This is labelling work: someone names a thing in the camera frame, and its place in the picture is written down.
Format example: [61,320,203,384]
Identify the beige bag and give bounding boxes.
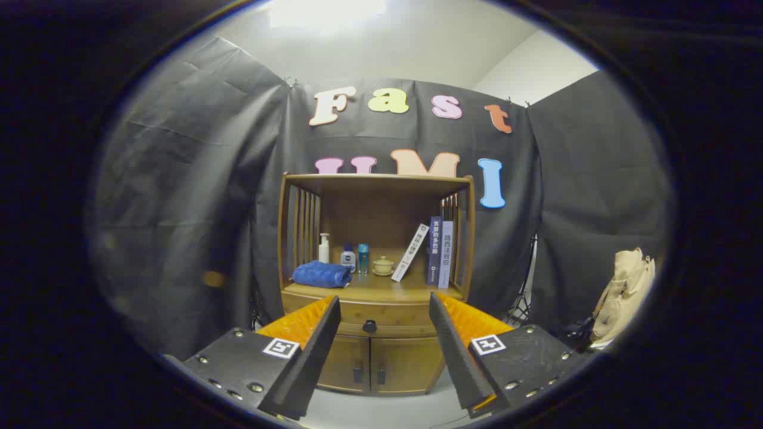
[590,247,656,346]

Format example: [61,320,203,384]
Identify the blue rolled towel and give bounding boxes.
[291,260,352,289]

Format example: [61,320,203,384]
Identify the light purple book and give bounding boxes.
[438,220,454,290]

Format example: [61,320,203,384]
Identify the dark blue book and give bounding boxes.
[426,216,443,287]

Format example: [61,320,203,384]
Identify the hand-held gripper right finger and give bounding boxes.
[429,292,588,419]

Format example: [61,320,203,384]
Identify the wooden countertop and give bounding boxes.
[282,247,464,303]

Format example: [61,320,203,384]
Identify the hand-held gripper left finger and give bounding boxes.
[182,296,342,421]

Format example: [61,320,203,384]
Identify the white book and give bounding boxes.
[391,223,430,282]

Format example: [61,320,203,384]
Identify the metal light stand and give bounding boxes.
[507,235,539,325]

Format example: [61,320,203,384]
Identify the wooden cabinet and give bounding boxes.
[277,173,476,397]

